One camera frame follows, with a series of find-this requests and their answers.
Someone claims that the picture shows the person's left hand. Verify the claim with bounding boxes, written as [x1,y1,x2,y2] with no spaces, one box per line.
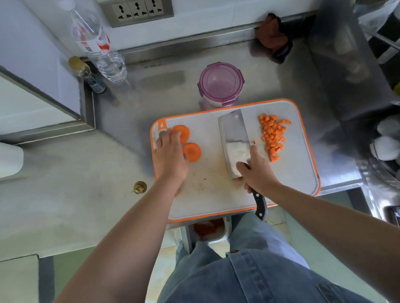
[151,127,191,189]

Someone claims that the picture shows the person's right hand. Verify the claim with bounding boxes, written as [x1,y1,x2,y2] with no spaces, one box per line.
[230,142,283,198]

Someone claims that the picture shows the round carrot slice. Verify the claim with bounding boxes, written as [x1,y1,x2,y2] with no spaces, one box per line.
[171,124,192,145]
[182,141,203,164]

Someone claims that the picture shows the brown carrot top stub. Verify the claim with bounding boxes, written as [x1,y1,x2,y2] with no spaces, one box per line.
[131,180,148,195]

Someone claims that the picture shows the pile of diced carrot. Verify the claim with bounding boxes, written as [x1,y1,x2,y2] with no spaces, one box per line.
[251,110,296,165]

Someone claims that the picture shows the black-handled kitchen knife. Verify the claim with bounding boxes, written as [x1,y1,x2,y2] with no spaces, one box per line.
[217,107,269,224]

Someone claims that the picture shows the purple lidded container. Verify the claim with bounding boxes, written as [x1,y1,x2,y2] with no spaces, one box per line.
[196,59,248,110]

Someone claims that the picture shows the person's right forearm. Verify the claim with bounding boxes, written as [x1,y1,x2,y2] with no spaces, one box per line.
[264,172,400,303]

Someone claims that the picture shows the person's left forearm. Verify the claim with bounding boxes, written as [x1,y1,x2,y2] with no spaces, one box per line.
[18,178,196,303]

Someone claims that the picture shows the white orange-rimmed cutting board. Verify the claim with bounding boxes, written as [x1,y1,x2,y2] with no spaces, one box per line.
[147,95,324,225]

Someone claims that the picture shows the blue denim trousers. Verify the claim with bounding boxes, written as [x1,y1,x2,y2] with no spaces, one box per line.
[140,207,313,303]

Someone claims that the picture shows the white waste bin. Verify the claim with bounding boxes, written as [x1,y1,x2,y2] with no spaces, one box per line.
[179,215,234,255]

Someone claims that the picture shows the pale green cabinet front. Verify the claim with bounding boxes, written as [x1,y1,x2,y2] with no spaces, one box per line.
[51,246,101,299]
[282,188,388,303]

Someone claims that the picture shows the small gold-capped bottle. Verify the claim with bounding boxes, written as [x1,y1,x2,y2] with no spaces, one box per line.
[67,53,107,97]

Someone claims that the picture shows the blue denim shirt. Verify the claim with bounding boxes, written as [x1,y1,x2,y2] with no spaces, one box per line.
[145,239,378,303]

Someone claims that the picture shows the clear plastic water bottle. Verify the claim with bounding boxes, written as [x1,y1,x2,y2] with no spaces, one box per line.
[55,0,128,88]

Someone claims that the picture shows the clear round basin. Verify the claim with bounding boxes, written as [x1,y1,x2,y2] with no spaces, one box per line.
[356,118,400,199]

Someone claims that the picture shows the group of seasoning bottles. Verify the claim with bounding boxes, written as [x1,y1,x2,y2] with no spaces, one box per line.
[367,115,400,191]

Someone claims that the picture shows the dark red cloth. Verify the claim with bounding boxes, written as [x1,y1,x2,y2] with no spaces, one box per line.
[252,11,294,66]

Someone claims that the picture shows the white and black bag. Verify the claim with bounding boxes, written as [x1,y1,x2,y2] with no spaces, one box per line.
[351,0,400,67]

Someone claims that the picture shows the grey wall socket panel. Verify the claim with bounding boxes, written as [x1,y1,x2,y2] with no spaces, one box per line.
[96,0,175,29]

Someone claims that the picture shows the metal utensil handle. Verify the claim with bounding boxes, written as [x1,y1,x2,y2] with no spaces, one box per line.
[363,24,400,62]

